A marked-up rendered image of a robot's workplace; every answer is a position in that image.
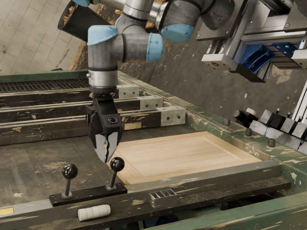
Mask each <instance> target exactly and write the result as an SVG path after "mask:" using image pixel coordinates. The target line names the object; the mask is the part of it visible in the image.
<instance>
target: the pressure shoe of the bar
mask: <svg viewBox="0 0 307 230"><path fill-rule="evenodd" d="M141 126H142V122H135V123H127V124H124V130H131V129H139V128H141Z"/></svg>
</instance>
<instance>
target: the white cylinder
mask: <svg viewBox="0 0 307 230"><path fill-rule="evenodd" d="M110 213H111V209H110V206H109V205H107V204H105V205H98V206H94V207H89V208H85V209H79V210H78V218H79V220H80V221H84V220H90V219H94V218H98V217H104V216H107V215H109V214H110Z"/></svg>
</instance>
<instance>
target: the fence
mask: <svg viewBox="0 0 307 230"><path fill-rule="evenodd" d="M280 174H281V164H279V163H277V162H275V161H273V160H265V161H260V162H253V163H248V164H243V165H237V166H232V167H225V168H220V169H214V170H209V171H203V172H197V173H191V174H186V175H181V176H176V177H170V178H163V179H158V180H153V181H147V182H142V183H135V184H129V185H124V186H125V188H126V189H127V193H125V194H120V195H115V196H110V197H105V198H100V199H93V200H88V201H83V202H78V203H73V204H66V205H61V206H56V207H53V206H52V204H51V202H50V200H49V199H45V200H39V201H34V202H29V203H24V204H17V205H11V206H6V207H1V208H0V209H7V208H13V210H14V213H11V214H4V215H0V230H15V229H19V228H24V227H28V226H33V225H39V224H44V223H49V222H54V221H58V220H64V219H69V218H74V217H78V210H79V209H85V208H89V207H94V206H98V205H105V204H107V205H109V206H110V209H111V210H113V209H119V208H124V207H128V206H133V205H138V204H144V203H148V193H152V192H157V191H162V190H167V189H171V190H172V191H174V192H175V193H176V194H177V197H178V196H183V195H188V194H192V193H198V192H203V191H208V190H213V189H217V188H223V187H228V186H233V185H237V184H242V183H248V182H253V181H258V180H262V179H267V178H273V177H278V176H280Z"/></svg>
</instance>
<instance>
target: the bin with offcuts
mask: <svg viewBox="0 0 307 230"><path fill-rule="evenodd" d="M95 25H109V26H112V24H110V23H109V22H108V21H106V20H105V19H104V18H102V17H101V16H99V15H98V14H97V13H95V12H94V11H93V10H92V9H90V8H89V7H83V6H81V5H78V4H77V3H75V2H74V1H72V0H71V1H70V2H69V3H68V5H67V6H66V8H65V9H64V11H63V13H62V15H61V17H60V20H59V22H58V30H62V31H64V32H66V33H68V34H70V35H72V36H74V37H76V38H79V39H81V40H83V41H85V42H87V43H88V29H89V28H90V27H91V26H95Z"/></svg>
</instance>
